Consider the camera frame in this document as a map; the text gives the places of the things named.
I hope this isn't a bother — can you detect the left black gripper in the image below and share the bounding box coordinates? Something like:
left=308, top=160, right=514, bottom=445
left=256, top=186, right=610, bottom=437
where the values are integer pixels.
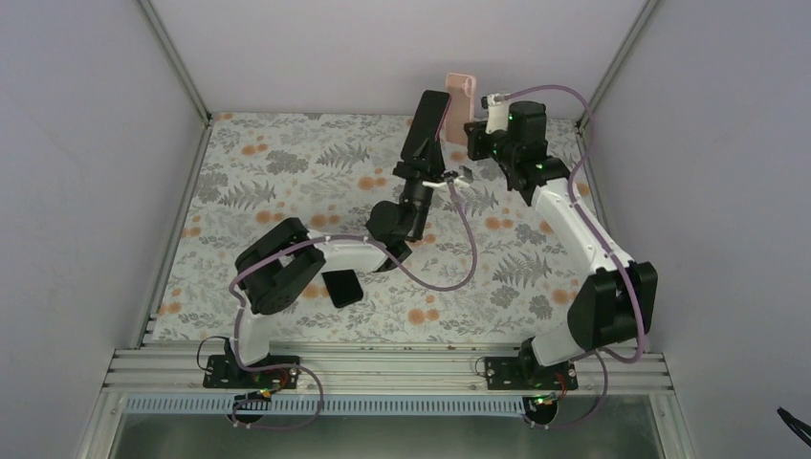
left=393, top=132, right=446, bottom=241

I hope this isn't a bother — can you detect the pink phone case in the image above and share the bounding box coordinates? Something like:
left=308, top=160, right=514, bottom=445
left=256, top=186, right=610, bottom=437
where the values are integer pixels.
left=445, top=73, right=476, bottom=144

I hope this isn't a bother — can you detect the black phone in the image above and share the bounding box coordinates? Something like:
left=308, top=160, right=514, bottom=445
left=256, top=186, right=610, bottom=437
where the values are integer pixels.
left=321, top=270, right=363, bottom=309

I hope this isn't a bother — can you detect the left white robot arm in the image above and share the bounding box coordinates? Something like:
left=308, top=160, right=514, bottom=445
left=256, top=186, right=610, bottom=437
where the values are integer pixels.
left=228, top=137, right=446, bottom=387

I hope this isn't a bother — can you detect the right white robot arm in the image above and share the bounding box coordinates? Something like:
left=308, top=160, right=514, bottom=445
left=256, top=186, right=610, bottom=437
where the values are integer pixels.
left=464, top=95, right=658, bottom=389

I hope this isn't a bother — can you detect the floral table mat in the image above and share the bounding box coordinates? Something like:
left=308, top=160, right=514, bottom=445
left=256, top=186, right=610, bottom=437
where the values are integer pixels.
left=152, top=113, right=583, bottom=344

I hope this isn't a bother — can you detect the black object at edge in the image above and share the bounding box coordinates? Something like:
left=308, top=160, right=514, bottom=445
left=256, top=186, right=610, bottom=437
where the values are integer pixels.
left=777, top=406, right=811, bottom=447

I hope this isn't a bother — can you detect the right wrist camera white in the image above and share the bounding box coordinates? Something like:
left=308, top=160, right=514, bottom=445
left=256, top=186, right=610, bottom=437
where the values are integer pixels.
left=481, top=93, right=510, bottom=135

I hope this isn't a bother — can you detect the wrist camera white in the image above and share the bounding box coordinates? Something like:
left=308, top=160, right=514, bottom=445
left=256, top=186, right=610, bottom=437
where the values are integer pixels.
left=481, top=93, right=510, bottom=135
left=422, top=165, right=474, bottom=188

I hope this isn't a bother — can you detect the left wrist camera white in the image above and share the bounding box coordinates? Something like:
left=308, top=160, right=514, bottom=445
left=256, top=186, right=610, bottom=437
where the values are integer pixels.
left=422, top=165, right=474, bottom=188

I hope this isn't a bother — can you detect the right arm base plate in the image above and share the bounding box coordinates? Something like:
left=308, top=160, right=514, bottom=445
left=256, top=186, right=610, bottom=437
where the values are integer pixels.
left=484, top=357, right=579, bottom=391

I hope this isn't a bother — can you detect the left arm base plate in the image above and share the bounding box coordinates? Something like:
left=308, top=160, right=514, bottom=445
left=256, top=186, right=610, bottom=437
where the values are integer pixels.
left=202, top=355, right=300, bottom=390

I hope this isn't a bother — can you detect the slotted cable duct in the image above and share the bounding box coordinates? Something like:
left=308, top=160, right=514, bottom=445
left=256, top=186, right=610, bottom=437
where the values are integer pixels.
left=123, top=394, right=526, bottom=417

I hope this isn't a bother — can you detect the aluminium mounting rail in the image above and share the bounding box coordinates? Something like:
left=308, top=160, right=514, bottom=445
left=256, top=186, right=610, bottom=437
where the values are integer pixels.
left=102, top=340, right=674, bottom=396

